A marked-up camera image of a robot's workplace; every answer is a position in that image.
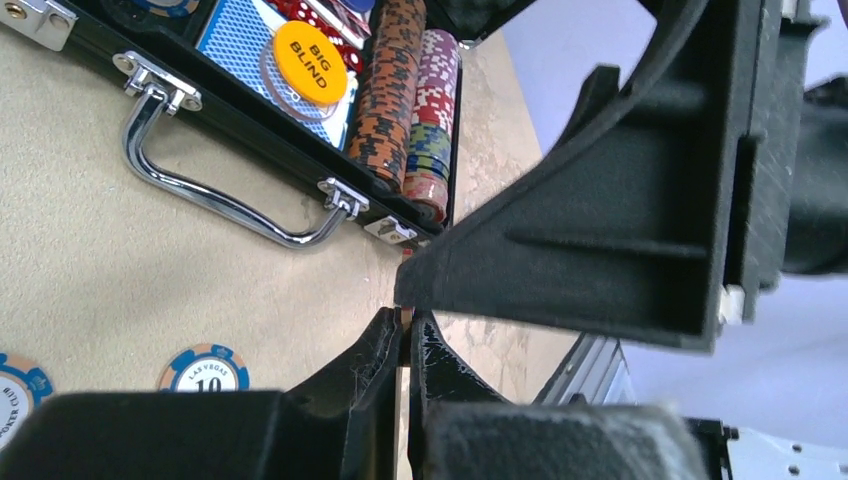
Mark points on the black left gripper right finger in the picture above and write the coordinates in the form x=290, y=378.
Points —
x=461, y=428

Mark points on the blue small blind button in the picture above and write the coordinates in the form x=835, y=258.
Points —
x=359, y=6

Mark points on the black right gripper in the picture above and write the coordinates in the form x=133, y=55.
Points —
x=789, y=206

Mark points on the blue playing card deck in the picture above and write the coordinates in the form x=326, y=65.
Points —
x=234, y=37

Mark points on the blue 10 chip single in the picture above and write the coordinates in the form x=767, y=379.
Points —
x=205, y=368
x=25, y=386

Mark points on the red dice row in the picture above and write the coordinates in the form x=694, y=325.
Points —
x=302, y=11

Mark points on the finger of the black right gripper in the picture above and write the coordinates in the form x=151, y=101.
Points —
x=621, y=229

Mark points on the red 5 chip stack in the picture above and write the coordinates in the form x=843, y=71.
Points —
x=429, y=191

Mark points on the yellow big blind button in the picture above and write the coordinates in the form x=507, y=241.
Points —
x=310, y=63

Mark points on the black orange chip row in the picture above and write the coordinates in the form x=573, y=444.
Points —
x=384, y=117

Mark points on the black poker chip case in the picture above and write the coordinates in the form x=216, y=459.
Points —
x=97, y=30

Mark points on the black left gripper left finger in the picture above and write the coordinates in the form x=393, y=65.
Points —
x=337, y=424

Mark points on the clear dealer button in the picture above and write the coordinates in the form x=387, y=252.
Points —
x=285, y=96

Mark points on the chrome case handle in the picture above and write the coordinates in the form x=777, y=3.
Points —
x=159, y=93

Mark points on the red green chip row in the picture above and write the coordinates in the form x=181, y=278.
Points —
x=429, y=142

